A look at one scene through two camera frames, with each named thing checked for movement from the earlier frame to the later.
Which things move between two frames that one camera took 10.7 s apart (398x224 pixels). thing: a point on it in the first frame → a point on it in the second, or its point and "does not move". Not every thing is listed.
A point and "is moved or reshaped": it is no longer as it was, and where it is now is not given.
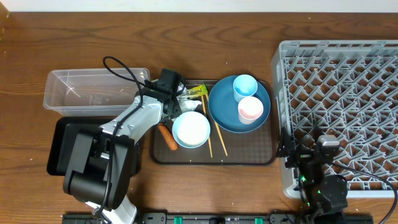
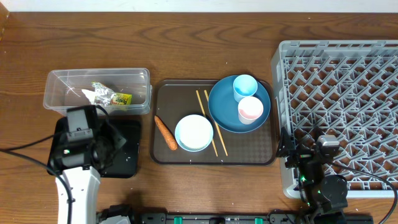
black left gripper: (178, 109) → (111, 130)
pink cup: (250, 108) does not move
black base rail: (226, 218) does not move
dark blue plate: (223, 107) does not move
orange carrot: (168, 137) does not move
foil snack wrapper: (199, 89) → (103, 96)
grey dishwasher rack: (345, 88) does not move
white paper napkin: (186, 105) → (90, 95)
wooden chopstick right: (217, 130) does not move
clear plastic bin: (92, 92) does not move
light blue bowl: (191, 129) is moved or reshaped
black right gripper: (300, 155) does not move
